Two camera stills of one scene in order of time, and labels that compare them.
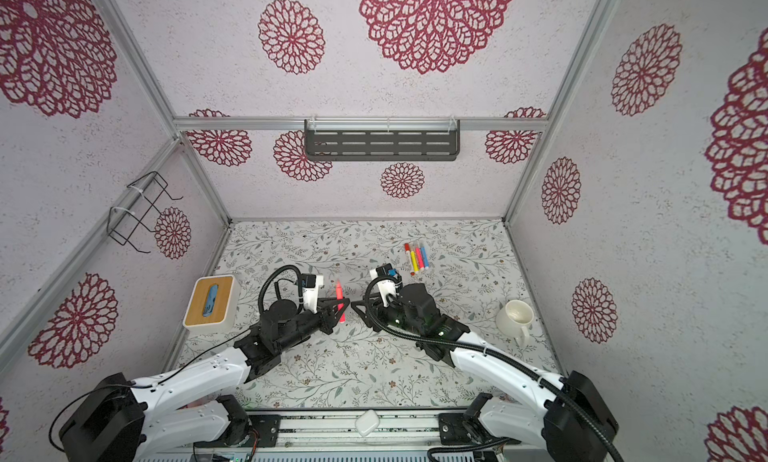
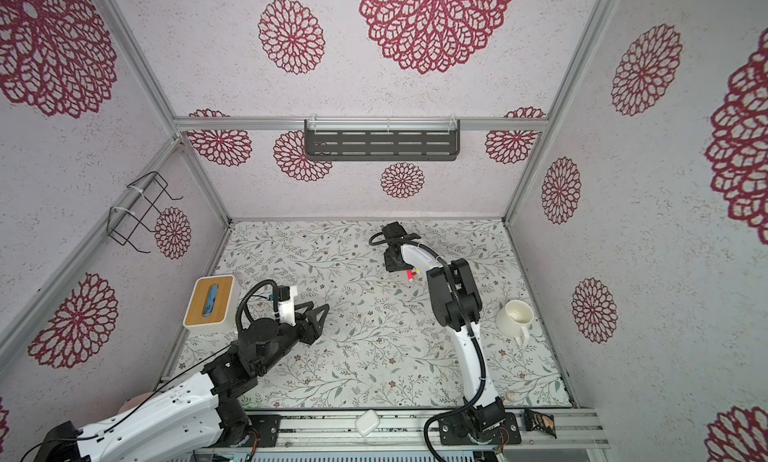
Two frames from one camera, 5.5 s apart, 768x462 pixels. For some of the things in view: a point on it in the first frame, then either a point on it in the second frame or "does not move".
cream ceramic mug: x=513 y=320 does not move
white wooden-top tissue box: x=213 y=304 does not move
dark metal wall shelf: x=382 y=140 does not move
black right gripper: x=378 y=310 -> x=389 y=264
